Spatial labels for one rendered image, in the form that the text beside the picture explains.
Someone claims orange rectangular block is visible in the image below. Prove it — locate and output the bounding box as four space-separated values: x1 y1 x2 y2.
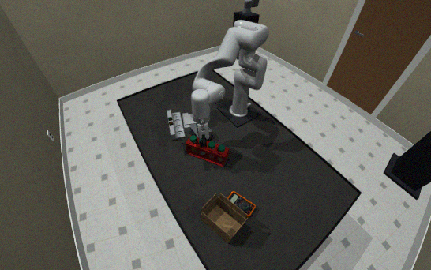
227 191 256 218

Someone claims brown cardboard box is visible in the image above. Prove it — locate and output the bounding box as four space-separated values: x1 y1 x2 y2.
201 193 248 243

